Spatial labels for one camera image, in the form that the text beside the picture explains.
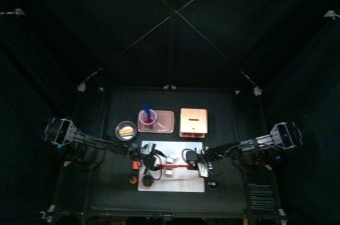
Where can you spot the small silver bowl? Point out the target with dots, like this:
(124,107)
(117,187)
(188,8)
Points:
(125,125)

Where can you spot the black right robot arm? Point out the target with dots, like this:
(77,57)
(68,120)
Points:
(256,143)

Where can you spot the white speckled sushi roll piece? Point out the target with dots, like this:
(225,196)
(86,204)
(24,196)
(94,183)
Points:
(169,173)
(169,160)

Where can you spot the red toy knife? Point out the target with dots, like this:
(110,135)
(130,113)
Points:
(174,166)

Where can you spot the black printed label sheet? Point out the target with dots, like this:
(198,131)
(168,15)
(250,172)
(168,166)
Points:
(261,199)

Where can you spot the blue toy utensil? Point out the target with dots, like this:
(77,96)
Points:
(145,108)

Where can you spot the white cutting board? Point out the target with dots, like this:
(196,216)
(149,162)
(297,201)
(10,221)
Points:
(185,185)

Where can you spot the small orange toy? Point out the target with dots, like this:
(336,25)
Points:
(133,180)
(136,165)

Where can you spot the red wooden drawer box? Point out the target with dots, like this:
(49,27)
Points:
(193,121)

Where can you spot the yellow-green toy piece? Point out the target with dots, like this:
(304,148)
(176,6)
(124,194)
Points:
(205,149)

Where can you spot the small dark round object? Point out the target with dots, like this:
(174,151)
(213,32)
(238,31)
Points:
(212,184)

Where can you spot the dark green sushi roll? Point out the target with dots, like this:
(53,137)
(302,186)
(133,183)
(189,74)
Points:
(146,180)

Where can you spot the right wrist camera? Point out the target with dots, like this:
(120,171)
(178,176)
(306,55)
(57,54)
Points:
(190,156)

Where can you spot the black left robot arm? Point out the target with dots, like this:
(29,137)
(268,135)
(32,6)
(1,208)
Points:
(97,142)

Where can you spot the silver pole foot bracket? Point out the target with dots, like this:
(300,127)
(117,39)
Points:
(169,86)

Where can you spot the silver frame corner bracket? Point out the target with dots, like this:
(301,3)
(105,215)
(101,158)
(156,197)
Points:
(330,14)
(257,90)
(17,12)
(80,86)

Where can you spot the red plastic cup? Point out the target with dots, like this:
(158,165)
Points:
(148,117)

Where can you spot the yellow toy food piece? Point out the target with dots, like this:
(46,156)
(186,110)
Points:
(126,131)

